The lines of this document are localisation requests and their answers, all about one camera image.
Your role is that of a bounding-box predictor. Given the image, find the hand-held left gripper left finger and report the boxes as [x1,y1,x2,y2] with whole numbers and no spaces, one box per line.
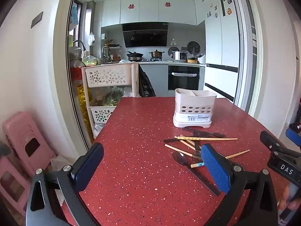
[25,143,104,226]

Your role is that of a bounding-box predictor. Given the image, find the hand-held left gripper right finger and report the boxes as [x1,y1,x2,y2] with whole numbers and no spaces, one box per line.
[201,143,279,226]

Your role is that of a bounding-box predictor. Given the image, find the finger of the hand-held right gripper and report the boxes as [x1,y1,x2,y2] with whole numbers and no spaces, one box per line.
[285,122,301,147]
[260,131,301,158]

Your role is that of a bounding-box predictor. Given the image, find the wooden chopstick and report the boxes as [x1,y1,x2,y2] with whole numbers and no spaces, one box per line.
[180,140,197,151]
[165,144,194,158]
[177,136,238,141]
[190,150,251,168]
[180,134,196,147]

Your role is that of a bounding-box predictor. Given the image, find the white plastic utensil holder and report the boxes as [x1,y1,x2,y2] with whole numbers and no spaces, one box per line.
[173,88,212,128]

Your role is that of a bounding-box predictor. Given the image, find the person's right hand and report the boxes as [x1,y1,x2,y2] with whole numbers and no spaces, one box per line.
[277,185,301,220]

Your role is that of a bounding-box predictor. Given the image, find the yellow oil bottle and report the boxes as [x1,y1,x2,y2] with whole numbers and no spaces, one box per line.
[76,82,94,144]

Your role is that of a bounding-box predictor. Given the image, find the pink plastic stool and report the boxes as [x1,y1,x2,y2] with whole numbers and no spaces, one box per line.
[0,157,33,217]
[2,111,56,170]

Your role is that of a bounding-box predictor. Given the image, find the green vegetables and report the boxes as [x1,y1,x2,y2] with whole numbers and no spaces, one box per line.
[94,87,124,107]

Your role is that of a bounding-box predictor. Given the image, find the white plastic basket cart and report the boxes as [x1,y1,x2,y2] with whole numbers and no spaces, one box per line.
[81,62,140,146]

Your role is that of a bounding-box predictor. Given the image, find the black built-in oven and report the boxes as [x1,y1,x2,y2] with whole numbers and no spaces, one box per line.
[168,65,200,91]

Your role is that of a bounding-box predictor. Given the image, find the green plastic bag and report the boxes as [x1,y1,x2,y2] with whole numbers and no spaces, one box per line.
[82,55,97,65]

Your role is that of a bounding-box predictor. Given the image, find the grey base cabinet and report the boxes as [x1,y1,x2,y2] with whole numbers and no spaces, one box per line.
[139,63,169,97]

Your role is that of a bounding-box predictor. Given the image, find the spice rack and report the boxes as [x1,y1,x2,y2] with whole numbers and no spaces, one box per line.
[102,44,122,64]

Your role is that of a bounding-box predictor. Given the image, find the white refrigerator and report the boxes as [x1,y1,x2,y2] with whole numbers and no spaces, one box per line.
[201,0,241,103]

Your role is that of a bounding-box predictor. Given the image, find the silver rice cooker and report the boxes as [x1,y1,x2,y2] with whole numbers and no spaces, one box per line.
[171,50,188,63]

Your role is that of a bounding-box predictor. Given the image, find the large round black trivet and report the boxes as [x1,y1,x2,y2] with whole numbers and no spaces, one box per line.
[187,41,201,53]

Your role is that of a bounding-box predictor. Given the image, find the kitchen faucet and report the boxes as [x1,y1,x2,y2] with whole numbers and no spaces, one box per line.
[73,40,86,52]

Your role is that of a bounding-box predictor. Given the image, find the copper cooking pot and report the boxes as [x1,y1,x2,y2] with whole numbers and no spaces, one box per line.
[149,49,164,59]

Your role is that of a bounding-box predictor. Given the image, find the group of fridge magnets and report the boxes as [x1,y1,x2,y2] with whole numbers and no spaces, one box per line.
[206,0,234,19]

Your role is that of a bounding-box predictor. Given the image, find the black range hood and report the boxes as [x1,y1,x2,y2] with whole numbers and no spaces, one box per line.
[122,22,170,48]

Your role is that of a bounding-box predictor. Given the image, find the blue hanging bag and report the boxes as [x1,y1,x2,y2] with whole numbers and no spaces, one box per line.
[71,3,79,25]

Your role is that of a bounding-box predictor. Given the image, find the white upper cabinets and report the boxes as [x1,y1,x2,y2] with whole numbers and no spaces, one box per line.
[101,0,197,27]

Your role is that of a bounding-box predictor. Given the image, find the white door frame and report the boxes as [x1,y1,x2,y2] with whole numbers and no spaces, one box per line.
[48,0,265,151]

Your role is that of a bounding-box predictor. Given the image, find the grey wall switch panel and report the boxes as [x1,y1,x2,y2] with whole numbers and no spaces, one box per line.
[30,12,44,29]

